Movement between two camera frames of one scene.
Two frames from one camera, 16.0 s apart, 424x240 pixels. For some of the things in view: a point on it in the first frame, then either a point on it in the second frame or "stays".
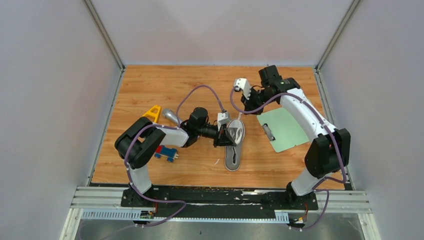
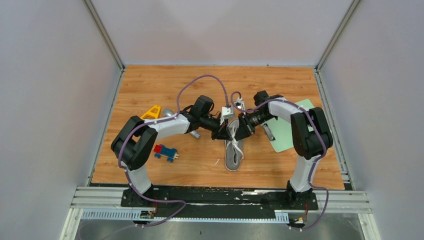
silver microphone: x=169 y=114 stays
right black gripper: x=248 y=104 → x=243 y=132
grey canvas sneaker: x=236 y=129 stays
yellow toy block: x=150 y=113 stays
